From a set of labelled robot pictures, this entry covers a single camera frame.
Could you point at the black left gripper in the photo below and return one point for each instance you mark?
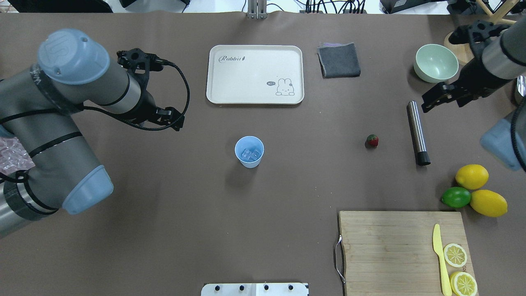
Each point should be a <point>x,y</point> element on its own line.
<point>146,102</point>

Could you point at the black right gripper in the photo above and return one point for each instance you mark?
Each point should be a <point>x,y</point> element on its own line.
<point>471,80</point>

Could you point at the steel muddler black tip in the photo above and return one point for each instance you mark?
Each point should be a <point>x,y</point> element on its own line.
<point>419,144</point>

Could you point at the red strawberry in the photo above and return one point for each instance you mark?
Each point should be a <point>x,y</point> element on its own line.
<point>372,140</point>

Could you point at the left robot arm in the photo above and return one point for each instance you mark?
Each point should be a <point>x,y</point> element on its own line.
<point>73,73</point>

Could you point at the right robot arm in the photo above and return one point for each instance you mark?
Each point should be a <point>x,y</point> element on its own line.
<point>498,59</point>

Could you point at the wooden cup stand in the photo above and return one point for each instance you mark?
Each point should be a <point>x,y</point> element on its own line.
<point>464,40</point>

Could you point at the ice cubes in blue cup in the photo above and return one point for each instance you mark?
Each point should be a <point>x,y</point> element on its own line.
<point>251,155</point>

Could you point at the light blue plastic cup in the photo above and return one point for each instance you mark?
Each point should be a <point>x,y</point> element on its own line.
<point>248,142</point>

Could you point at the pile of clear ice cubes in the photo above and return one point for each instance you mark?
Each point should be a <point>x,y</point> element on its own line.
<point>13,156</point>

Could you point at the mint green bowl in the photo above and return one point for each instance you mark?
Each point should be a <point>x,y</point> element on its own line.
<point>435,63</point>

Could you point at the yellow lemon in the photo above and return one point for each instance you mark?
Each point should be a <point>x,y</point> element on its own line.
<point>472,176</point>
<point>488,203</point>

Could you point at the cream rectangular tray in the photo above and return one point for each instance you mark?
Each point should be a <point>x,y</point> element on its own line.
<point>255,74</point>

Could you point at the green lime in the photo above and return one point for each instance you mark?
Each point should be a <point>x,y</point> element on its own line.
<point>456,197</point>

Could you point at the grey folded cloth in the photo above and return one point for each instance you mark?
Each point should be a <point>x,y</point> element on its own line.
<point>339,60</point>

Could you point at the lemon slice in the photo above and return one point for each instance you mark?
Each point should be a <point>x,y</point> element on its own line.
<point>463,284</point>
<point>455,255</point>

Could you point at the wooden cutting board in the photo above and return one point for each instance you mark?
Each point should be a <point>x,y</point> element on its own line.
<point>390,252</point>

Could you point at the yellow plastic knife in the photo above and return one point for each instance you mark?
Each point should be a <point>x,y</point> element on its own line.
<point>437,247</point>

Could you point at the aluminium frame post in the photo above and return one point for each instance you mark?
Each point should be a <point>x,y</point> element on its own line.
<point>257,9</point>

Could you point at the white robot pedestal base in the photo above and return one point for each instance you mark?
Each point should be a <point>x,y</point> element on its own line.
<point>256,289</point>

